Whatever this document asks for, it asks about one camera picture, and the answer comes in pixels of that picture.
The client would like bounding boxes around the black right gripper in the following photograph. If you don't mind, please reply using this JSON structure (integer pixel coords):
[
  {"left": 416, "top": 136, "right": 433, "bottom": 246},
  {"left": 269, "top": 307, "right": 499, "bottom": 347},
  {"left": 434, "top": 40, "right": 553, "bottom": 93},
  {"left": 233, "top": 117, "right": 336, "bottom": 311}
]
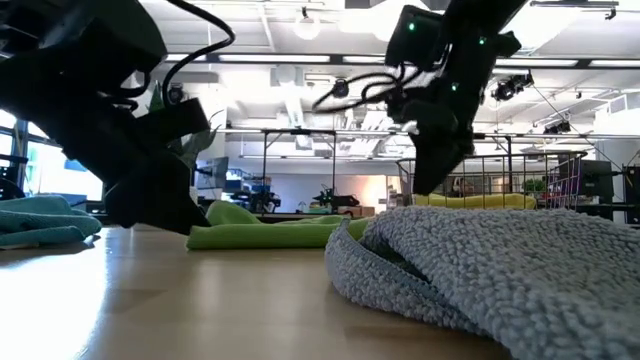
[{"left": 384, "top": 4, "right": 524, "bottom": 196}]

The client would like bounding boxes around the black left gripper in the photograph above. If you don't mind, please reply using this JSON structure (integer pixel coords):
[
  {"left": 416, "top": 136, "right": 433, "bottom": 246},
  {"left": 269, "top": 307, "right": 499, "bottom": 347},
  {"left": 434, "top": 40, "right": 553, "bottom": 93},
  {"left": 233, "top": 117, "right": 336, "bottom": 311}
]
[{"left": 0, "top": 47, "right": 212, "bottom": 236}]

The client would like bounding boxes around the yellow microfiber towel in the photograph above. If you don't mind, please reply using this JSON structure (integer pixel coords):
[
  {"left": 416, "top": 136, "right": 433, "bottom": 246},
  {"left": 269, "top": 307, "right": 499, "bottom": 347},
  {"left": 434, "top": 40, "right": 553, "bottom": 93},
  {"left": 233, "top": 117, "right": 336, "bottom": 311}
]
[{"left": 413, "top": 192, "right": 538, "bottom": 211}]

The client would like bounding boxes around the green microfiber towel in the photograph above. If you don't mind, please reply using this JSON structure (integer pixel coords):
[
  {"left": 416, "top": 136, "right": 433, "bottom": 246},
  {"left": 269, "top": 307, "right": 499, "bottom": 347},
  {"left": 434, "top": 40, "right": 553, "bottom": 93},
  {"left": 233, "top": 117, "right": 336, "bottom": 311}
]
[{"left": 185, "top": 199, "right": 372, "bottom": 251}]

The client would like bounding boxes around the teal microfiber towel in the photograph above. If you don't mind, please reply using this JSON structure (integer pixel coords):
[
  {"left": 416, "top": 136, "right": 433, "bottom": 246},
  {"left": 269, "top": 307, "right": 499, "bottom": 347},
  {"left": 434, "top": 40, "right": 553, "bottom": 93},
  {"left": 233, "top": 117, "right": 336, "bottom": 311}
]
[{"left": 0, "top": 194, "right": 104, "bottom": 250}]

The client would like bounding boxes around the grey microfiber towel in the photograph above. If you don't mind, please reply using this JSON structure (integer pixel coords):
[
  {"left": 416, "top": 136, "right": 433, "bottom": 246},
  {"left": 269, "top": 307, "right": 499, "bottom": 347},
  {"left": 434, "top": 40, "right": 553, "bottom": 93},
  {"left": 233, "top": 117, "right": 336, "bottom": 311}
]
[{"left": 323, "top": 205, "right": 640, "bottom": 360}]

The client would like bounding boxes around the large window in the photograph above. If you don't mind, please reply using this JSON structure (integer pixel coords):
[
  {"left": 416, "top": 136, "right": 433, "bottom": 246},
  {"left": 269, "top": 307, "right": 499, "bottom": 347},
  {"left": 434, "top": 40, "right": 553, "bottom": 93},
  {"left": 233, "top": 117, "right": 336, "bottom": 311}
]
[{"left": 0, "top": 107, "right": 106, "bottom": 204}]

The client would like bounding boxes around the small background robot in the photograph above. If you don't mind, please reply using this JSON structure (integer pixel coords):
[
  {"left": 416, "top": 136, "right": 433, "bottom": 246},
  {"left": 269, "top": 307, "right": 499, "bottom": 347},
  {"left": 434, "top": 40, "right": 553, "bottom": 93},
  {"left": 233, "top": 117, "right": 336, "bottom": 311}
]
[{"left": 312, "top": 184, "right": 361, "bottom": 211}]

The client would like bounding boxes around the dark background monitor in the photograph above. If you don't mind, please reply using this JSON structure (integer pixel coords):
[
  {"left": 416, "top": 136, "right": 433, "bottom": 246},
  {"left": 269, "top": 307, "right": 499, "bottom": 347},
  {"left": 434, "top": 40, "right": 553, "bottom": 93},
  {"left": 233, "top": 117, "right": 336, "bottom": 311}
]
[{"left": 559, "top": 159, "right": 616, "bottom": 204}]

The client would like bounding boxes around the round white ceiling lamp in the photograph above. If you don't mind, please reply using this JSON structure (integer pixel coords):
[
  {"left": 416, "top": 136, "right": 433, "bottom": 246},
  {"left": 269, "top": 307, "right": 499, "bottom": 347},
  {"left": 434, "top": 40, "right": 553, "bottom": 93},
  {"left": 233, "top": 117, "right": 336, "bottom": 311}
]
[{"left": 293, "top": 12, "right": 322, "bottom": 41}]

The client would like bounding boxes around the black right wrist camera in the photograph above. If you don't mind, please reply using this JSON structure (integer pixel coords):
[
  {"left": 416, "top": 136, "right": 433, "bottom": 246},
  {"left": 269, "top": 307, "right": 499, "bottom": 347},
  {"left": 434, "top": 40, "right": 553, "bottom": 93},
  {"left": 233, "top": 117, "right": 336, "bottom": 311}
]
[{"left": 384, "top": 87, "right": 431, "bottom": 121}]

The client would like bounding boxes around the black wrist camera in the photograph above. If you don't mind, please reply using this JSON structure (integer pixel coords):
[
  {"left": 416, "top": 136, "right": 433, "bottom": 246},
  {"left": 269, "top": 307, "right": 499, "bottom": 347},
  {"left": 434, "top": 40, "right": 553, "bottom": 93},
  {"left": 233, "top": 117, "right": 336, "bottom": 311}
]
[
  {"left": 133, "top": 97, "right": 212, "bottom": 147},
  {"left": 384, "top": 87, "right": 431, "bottom": 121}
]

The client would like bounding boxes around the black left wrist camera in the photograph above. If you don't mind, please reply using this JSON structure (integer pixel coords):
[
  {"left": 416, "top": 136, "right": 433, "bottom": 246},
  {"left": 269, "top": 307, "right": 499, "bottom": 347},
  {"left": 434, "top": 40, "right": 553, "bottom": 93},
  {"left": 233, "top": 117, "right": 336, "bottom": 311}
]
[{"left": 133, "top": 97, "right": 212, "bottom": 147}]

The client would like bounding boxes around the black rail-mounted ceiling camera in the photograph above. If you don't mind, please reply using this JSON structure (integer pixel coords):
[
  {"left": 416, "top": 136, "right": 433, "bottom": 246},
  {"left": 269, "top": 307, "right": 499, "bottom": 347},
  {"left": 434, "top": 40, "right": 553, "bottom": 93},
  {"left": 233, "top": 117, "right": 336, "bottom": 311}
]
[{"left": 492, "top": 72, "right": 535, "bottom": 103}]

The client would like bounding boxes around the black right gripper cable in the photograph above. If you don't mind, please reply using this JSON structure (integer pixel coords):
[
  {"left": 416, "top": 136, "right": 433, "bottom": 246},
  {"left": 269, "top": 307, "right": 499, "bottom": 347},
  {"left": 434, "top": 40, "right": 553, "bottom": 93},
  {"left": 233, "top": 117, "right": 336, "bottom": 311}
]
[{"left": 312, "top": 72, "right": 416, "bottom": 115}]

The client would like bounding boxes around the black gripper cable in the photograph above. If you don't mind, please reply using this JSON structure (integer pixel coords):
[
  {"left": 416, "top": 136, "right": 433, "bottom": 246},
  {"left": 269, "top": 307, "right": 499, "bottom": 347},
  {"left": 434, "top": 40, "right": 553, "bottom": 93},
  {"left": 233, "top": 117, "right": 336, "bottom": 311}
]
[
  {"left": 312, "top": 72, "right": 416, "bottom": 115},
  {"left": 97, "top": 0, "right": 237, "bottom": 109}
]

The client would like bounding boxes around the wire mesh basket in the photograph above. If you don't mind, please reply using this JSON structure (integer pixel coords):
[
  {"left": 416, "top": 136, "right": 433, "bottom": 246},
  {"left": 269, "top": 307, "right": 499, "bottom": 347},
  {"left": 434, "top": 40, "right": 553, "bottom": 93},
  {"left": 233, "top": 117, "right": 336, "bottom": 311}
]
[{"left": 395, "top": 151, "right": 590, "bottom": 212}]

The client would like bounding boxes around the black background table frame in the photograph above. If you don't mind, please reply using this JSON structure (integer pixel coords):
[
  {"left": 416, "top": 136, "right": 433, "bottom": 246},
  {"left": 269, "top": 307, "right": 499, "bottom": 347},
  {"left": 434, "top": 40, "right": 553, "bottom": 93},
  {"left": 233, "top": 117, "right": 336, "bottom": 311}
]
[{"left": 260, "top": 128, "right": 340, "bottom": 201}]

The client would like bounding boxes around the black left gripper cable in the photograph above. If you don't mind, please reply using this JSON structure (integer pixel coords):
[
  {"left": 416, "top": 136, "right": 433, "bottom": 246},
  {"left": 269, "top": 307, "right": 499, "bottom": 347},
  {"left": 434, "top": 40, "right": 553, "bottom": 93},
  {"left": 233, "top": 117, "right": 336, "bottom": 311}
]
[{"left": 97, "top": 0, "right": 237, "bottom": 109}]

